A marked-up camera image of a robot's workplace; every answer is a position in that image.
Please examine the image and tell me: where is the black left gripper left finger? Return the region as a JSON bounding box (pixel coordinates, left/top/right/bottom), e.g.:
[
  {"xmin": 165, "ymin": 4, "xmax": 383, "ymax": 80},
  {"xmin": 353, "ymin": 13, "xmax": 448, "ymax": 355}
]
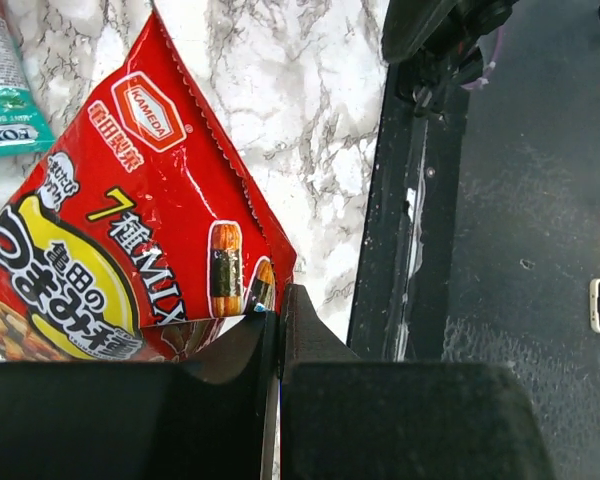
[{"xmin": 0, "ymin": 313, "xmax": 278, "ymax": 479}]

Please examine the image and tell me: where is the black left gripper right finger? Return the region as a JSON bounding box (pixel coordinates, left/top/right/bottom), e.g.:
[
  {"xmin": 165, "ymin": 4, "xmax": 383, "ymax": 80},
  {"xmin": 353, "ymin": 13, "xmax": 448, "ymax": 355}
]
[{"xmin": 280, "ymin": 285, "xmax": 554, "ymax": 479}]

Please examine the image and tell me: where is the small red snack packet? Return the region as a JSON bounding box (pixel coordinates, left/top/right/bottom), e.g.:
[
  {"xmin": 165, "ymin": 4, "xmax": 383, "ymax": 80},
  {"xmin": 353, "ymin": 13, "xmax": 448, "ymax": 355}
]
[{"xmin": 0, "ymin": 13, "xmax": 296, "ymax": 362}]

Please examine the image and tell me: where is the teal Fox's mint candy bag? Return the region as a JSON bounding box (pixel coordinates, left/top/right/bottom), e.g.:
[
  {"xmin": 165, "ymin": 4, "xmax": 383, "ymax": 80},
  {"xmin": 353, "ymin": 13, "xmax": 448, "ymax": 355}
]
[{"xmin": 0, "ymin": 4, "xmax": 55, "ymax": 157}]

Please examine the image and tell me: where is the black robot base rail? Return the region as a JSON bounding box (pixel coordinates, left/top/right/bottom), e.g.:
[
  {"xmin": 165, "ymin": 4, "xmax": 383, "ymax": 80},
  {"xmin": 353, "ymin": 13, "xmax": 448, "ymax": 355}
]
[{"xmin": 347, "ymin": 62, "xmax": 469, "ymax": 361}]

